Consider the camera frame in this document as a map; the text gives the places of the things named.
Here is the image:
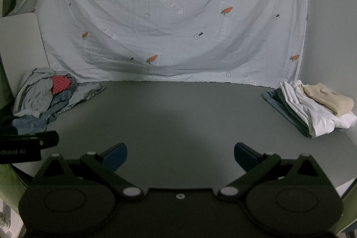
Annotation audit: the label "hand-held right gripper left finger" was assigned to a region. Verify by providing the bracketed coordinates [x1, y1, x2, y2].
[29, 143, 144, 201]

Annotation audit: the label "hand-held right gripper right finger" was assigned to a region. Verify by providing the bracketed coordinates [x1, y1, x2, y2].
[218, 143, 332, 201]

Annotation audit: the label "light grey knit garment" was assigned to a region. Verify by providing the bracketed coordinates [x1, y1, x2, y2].
[13, 68, 56, 117]

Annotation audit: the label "stack of folded clothes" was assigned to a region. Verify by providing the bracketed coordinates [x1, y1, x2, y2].
[280, 81, 357, 136]

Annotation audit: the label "light blue denim shorts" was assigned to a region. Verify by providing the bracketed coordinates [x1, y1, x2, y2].
[12, 115, 49, 136]

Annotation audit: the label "light green cloth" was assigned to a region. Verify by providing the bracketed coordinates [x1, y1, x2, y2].
[0, 163, 31, 208]

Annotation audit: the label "blue denim garment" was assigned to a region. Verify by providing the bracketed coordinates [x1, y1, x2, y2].
[42, 90, 71, 117]

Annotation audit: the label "blue folded garment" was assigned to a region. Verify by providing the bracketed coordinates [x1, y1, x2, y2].
[262, 90, 304, 131]

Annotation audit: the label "plaid cloth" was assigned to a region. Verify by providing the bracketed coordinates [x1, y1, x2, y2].
[54, 86, 107, 117]

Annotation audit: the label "grey cloth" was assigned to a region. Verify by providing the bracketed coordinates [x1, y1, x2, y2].
[71, 83, 108, 102]

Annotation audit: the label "white board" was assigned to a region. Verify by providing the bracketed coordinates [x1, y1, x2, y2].
[0, 13, 48, 106]

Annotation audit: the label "beige folded garment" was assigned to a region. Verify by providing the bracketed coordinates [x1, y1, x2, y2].
[302, 83, 355, 117]

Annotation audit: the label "carrot print backdrop sheet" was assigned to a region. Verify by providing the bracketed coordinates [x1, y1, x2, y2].
[11, 0, 309, 88]

